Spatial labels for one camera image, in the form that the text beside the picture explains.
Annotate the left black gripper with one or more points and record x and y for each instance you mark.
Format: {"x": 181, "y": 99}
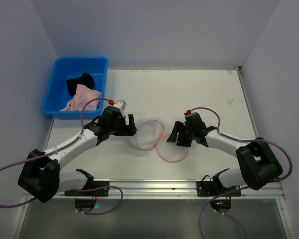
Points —
{"x": 124, "y": 126}

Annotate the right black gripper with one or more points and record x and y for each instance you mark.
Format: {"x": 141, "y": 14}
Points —
{"x": 187, "y": 136}

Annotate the white mesh laundry bag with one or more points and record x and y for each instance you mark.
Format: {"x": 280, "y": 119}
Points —
{"x": 151, "y": 135}

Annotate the pink bra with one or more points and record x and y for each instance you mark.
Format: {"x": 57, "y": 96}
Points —
{"x": 82, "y": 95}

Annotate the black bra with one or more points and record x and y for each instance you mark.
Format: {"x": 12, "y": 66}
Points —
{"x": 85, "y": 79}

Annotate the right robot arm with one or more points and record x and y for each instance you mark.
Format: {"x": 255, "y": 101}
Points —
{"x": 258, "y": 165}

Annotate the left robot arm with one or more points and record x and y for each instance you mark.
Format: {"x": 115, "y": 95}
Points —
{"x": 42, "y": 174}

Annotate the blue plastic bin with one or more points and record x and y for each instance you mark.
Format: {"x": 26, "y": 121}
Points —
{"x": 65, "y": 68}

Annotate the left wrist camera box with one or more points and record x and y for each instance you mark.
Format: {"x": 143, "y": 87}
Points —
{"x": 121, "y": 105}

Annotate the aluminium mounting rail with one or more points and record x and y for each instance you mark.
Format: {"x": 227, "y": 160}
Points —
{"x": 146, "y": 188}

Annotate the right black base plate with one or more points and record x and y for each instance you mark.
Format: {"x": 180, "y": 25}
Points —
{"x": 212, "y": 189}

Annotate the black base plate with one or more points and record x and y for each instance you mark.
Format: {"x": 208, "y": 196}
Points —
{"x": 91, "y": 189}
{"x": 212, "y": 189}

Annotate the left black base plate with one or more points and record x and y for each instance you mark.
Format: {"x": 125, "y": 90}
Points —
{"x": 91, "y": 189}

